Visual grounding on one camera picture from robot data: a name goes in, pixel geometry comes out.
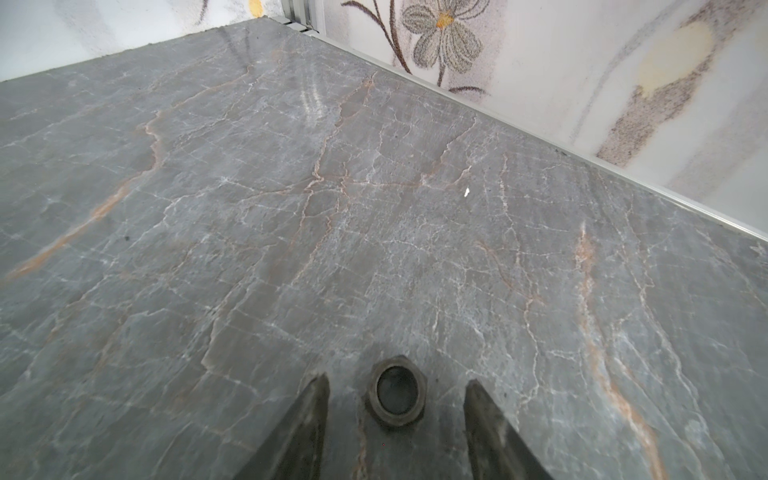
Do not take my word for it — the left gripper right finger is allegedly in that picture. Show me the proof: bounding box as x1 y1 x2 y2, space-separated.
463 379 554 480

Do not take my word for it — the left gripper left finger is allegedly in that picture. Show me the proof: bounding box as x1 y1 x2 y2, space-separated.
234 374 330 480

